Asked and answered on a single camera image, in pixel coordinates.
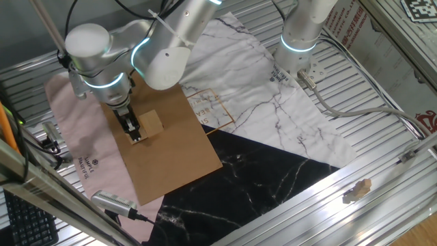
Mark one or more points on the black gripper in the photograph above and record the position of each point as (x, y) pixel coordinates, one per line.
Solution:
(123, 116)

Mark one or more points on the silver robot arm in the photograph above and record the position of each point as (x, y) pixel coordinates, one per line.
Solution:
(153, 51)

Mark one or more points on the brown cardboard sheet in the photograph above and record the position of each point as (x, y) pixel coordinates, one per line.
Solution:
(170, 164)

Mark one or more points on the black pole clamp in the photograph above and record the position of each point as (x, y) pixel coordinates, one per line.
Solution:
(63, 59)

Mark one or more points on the marble pattern cloth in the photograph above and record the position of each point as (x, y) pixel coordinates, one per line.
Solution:
(256, 102)

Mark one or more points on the silver metal pole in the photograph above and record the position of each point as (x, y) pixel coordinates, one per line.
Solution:
(48, 24)

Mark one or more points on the black keyboard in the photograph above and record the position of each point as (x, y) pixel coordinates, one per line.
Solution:
(30, 222)

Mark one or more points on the small wooden piece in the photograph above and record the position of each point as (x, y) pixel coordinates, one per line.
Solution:
(361, 188)

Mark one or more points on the white panel with red print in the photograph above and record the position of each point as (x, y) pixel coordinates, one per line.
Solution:
(375, 68)

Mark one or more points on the black white marker tag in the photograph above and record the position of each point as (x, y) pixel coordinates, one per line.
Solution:
(421, 9)

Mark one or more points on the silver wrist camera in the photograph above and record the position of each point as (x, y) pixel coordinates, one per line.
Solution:
(78, 85)

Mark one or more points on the silver depth camera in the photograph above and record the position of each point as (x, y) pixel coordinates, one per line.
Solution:
(112, 202)
(52, 132)

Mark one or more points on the aluminium frame beam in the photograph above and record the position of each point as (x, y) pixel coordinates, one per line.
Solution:
(396, 34)
(41, 186)

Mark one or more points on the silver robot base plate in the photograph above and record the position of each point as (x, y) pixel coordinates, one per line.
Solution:
(315, 70)

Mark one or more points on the silver angle bracket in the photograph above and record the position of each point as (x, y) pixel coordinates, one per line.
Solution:
(407, 156)

